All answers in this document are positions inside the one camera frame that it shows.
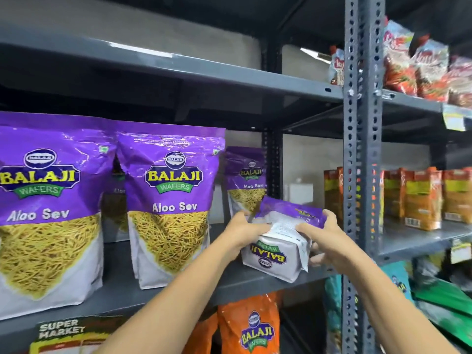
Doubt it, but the purple snack packet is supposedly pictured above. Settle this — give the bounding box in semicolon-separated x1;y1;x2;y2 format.
241;196;328;283
101;158;130;244
0;111;119;322
116;121;226;290
223;146;267;219

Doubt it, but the teal snack packet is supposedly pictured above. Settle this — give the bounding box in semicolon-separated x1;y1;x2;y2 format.
381;261;415;303
324;276;344;354

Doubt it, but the person's right forearm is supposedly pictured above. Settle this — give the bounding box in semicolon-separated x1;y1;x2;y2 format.
341;252;459;354

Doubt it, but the person's left forearm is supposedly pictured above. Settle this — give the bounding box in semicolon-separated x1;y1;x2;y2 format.
94;241;244;354

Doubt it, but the yellow and black shelf label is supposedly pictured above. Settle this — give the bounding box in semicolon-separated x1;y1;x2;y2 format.
29;315;127;354

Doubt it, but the orange snack packet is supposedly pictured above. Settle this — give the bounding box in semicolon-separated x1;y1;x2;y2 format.
182;312;220;354
217;294;281;354

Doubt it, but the person's left hand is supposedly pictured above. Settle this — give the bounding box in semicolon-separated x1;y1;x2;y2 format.
218;212;273;261

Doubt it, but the green snack packet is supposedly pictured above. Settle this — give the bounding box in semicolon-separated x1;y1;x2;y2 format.
411;276;472;349

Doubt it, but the person's right hand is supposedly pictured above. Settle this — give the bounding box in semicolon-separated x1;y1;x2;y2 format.
295;209;364;274

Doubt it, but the red and white snack packet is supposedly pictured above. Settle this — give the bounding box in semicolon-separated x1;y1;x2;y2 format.
447;56;472;108
412;36;451;103
329;46;346;88
382;19;418;97

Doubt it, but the white box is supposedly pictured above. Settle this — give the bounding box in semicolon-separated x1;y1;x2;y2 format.
283;178;315;206

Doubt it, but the grey metal shelf rack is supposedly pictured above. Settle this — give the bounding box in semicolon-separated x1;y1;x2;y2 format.
0;22;364;354
359;0;472;354

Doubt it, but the yellow price tag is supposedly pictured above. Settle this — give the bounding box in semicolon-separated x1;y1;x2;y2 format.
450;239;472;265
442;103;472;132

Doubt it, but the orange and green pouch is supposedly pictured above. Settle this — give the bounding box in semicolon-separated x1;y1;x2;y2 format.
442;168;472;224
323;167;345;226
404;167;444;231
380;168;414;219

